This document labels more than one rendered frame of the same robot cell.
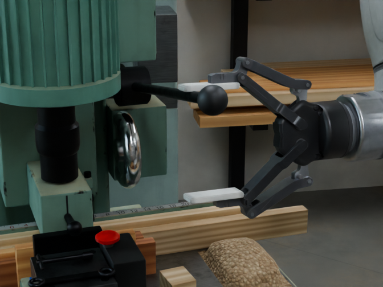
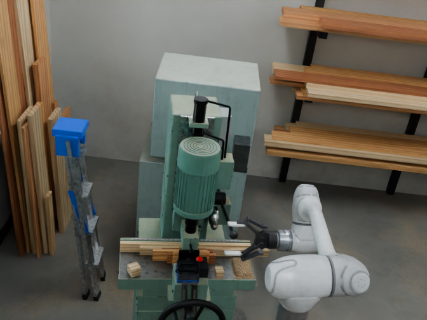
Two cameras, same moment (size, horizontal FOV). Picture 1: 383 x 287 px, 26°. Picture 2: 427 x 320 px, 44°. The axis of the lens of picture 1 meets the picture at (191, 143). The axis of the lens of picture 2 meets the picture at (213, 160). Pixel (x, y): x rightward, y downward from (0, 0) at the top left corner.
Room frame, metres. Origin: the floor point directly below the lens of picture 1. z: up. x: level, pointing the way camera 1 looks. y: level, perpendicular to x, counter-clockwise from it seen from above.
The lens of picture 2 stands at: (-0.80, -0.14, 2.50)
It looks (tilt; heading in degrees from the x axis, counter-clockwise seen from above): 30 degrees down; 8
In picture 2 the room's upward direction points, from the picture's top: 8 degrees clockwise
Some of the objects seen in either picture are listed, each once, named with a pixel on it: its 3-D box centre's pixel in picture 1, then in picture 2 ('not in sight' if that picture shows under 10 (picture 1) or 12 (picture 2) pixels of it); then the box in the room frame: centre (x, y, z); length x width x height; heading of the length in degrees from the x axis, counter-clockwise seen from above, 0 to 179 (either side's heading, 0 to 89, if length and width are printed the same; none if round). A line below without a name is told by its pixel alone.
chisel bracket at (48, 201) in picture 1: (60, 201); (189, 235); (1.09, 0.19, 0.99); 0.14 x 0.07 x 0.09; 18
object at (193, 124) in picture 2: not in sight; (199, 116); (1.20, 0.23, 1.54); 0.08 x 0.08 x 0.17; 18
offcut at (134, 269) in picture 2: not in sight; (134, 269); (0.87, 0.37, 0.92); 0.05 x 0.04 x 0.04; 45
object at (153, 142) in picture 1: (135, 136); (219, 210); (1.29, 0.09, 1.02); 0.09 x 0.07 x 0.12; 108
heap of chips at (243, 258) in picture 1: (243, 257); (242, 265); (1.06, -0.07, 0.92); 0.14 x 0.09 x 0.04; 18
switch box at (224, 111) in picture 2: not in sight; (222, 127); (1.42, 0.15, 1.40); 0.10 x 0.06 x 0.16; 18
